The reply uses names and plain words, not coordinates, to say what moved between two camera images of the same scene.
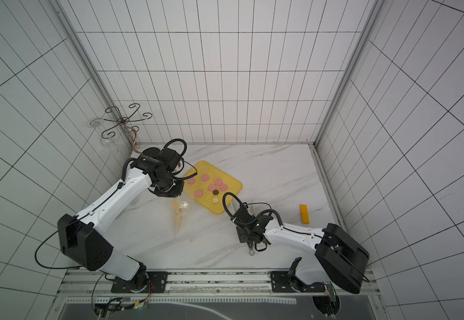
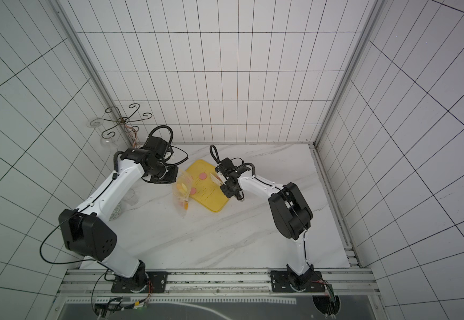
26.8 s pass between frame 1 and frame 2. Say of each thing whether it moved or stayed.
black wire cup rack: stayed
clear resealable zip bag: moved
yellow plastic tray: stayed
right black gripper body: moved
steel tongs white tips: moved
